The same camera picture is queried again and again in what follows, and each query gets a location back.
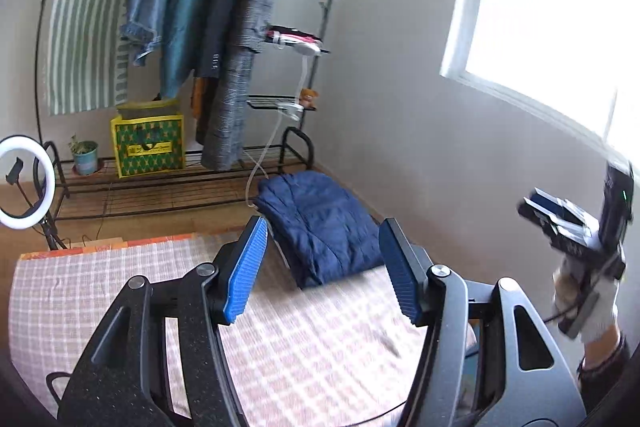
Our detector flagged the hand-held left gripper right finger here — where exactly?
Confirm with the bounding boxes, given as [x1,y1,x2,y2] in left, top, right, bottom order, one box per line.
[378,218,587,427]

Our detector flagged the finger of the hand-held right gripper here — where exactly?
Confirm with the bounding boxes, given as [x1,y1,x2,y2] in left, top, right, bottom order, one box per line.
[531,188,601,230]
[517,198,598,250]

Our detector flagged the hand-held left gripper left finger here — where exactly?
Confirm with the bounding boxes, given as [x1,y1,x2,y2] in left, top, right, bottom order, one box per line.
[57,215,271,427]

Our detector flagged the navy puffer jacket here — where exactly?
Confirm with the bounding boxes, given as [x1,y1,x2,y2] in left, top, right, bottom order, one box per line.
[252,171,386,290]

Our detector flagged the black metal clothes rack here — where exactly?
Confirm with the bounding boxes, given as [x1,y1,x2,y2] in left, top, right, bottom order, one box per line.
[34,0,351,220]

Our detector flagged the folded clothes on shelf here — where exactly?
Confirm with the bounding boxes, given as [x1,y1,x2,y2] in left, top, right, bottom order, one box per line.
[265,26,325,48]

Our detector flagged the person's right hand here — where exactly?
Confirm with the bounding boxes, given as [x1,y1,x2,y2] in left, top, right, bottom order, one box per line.
[552,252,622,344]

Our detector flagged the pink checked blanket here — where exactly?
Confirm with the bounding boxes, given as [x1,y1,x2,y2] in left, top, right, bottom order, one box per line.
[9,232,481,427]

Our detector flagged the yellow and green bag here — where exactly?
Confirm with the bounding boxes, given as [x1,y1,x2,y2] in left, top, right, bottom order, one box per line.
[110,99,187,178]

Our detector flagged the grey plaid coat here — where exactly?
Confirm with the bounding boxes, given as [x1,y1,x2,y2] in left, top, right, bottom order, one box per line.
[201,0,286,172]

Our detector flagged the orange garment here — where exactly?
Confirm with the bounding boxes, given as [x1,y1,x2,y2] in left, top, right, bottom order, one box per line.
[191,77,221,145]

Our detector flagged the small potted plant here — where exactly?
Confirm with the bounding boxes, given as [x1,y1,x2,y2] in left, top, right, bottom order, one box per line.
[69,134,101,176]

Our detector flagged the black tripod with phone holder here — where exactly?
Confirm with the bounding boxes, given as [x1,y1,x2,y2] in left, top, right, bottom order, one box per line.
[5,142,68,250]

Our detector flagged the window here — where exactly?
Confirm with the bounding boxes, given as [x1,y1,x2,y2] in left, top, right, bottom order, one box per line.
[440,0,640,158]

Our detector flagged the white clip lamp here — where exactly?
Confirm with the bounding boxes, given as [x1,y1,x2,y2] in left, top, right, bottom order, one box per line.
[276,43,322,124]

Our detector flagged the teal sweater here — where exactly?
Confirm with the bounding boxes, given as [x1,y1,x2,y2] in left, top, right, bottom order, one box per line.
[160,0,211,100]

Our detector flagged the green striped white cloth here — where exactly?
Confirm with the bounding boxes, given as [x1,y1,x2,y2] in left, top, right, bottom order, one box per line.
[46,0,173,115]

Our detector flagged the white cable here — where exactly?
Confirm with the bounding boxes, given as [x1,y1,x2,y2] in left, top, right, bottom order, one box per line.
[247,119,286,208]

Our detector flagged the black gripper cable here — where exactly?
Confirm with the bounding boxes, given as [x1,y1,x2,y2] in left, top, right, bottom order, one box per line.
[545,294,593,325]

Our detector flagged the white ring light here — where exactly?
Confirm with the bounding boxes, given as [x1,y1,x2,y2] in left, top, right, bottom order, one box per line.
[0,135,53,229]

